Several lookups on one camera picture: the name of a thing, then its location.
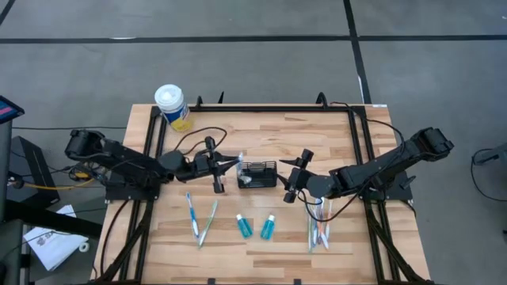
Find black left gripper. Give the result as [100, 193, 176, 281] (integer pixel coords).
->
[180, 136, 241, 195]

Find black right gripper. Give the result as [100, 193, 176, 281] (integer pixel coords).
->
[275, 148, 318, 204]

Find black wire basket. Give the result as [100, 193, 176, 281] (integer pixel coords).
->
[236, 160, 279, 190]

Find white toothbrush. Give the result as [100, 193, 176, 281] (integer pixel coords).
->
[318, 197, 326, 234]

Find blue mouthwash bottle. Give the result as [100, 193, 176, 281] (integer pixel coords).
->
[259, 214, 276, 241]
[235, 213, 254, 240]

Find bundle of toothbrushes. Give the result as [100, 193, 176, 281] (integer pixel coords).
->
[310, 205, 330, 250]

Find Lysol wipes canister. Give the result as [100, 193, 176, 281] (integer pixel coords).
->
[154, 83, 195, 133]

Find black stand leg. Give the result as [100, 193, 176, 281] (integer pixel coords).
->
[0, 199, 104, 239]

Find black equipment case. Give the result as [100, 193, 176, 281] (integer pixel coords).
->
[10, 135, 61, 207]

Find white paper sheets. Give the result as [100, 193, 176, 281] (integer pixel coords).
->
[22, 204, 90, 272]

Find grey equipment leg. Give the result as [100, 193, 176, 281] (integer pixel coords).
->
[472, 142, 507, 166]

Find screen on stand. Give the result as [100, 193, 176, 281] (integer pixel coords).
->
[0, 94, 25, 126]

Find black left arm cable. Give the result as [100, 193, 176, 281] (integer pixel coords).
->
[173, 126, 229, 156]

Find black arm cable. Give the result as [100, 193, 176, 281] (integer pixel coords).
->
[296, 101, 406, 222]
[173, 126, 229, 156]

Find black aluminium table frame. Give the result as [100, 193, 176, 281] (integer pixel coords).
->
[90, 91, 435, 285]

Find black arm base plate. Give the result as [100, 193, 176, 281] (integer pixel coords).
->
[105, 169, 163, 202]
[354, 169, 414, 202]

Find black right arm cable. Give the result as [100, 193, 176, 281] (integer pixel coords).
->
[296, 101, 406, 222]

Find yellow cable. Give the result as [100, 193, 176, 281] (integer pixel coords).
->
[21, 177, 96, 192]

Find black floor cable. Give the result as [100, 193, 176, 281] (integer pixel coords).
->
[470, 147, 507, 203]

